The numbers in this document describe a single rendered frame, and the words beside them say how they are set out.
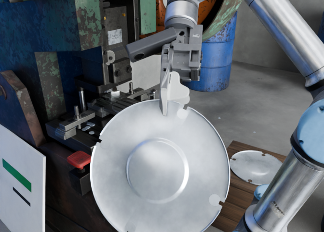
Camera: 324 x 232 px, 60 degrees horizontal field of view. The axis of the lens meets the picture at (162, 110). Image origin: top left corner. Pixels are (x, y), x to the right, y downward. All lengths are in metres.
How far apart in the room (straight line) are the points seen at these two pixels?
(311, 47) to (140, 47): 0.38
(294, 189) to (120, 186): 0.39
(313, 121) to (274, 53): 3.76
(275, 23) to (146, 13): 0.59
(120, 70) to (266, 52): 3.44
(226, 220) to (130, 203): 1.10
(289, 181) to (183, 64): 0.35
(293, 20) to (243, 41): 3.74
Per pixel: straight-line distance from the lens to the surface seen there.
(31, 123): 1.36
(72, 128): 1.18
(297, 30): 0.73
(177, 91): 0.57
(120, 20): 1.15
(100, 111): 1.22
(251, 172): 1.57
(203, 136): 0.57
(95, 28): 1.00
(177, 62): 0.60
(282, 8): 0.74
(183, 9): 0.65
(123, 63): 1.14
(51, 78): 1.30
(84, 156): 0.96
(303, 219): 1.94
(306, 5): 4.17
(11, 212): 1.79
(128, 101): 1.23
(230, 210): 1.60
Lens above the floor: 1.31
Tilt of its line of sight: 27 degrees down
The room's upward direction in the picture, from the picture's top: straight up
